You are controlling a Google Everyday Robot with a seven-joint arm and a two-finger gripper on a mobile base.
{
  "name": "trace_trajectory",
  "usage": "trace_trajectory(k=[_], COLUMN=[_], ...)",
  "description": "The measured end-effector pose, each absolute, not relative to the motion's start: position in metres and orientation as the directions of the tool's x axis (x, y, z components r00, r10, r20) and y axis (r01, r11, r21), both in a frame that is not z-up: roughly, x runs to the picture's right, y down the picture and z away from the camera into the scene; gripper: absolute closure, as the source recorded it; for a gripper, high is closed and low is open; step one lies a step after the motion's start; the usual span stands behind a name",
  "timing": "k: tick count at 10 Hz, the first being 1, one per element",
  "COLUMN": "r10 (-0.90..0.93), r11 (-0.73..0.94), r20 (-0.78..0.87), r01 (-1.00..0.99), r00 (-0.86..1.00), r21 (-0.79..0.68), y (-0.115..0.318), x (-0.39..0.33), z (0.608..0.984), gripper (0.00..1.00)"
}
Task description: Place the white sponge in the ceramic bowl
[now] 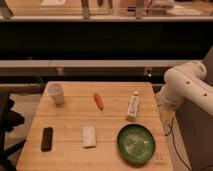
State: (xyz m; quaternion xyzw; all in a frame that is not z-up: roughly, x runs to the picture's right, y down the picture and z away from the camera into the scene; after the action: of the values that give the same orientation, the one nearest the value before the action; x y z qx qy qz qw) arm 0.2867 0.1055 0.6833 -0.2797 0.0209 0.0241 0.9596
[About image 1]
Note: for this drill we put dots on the white sponge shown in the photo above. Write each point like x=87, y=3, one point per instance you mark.
x=89, y=137

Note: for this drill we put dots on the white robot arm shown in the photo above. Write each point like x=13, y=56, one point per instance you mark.
x=186, y=81

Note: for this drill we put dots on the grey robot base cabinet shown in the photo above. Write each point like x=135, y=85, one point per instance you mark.
x=196, y=126

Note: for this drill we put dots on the green ceramic bowl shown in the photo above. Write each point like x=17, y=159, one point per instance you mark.
x=135, y=144

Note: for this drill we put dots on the orange carrot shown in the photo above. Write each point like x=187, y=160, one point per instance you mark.
x=98, y=101

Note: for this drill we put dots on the white tube bottle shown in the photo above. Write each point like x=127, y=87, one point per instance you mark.
x=133, y=107

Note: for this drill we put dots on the white paper cup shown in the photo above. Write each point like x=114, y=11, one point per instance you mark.
x=55, y=91

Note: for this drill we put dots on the black remote control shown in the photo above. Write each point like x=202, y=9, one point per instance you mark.
x=47, y=136

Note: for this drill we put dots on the black office chair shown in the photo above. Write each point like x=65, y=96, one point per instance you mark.
x=8, y=120

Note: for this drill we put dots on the grey window rail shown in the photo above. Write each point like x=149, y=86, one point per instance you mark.
x=89, y=63

